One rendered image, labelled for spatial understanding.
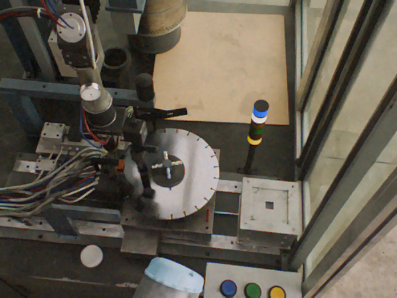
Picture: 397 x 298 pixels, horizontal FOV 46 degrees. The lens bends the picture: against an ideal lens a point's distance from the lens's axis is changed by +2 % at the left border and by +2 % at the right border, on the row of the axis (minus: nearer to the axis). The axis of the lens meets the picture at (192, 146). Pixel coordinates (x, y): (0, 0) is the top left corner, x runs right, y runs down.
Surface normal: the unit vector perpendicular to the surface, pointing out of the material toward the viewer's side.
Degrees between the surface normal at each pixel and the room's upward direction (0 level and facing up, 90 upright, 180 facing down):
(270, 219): 0
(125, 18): 90
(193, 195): 0
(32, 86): 0
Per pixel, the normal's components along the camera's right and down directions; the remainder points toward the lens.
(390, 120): -0.11, 0.86
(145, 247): 0.00, -0.51
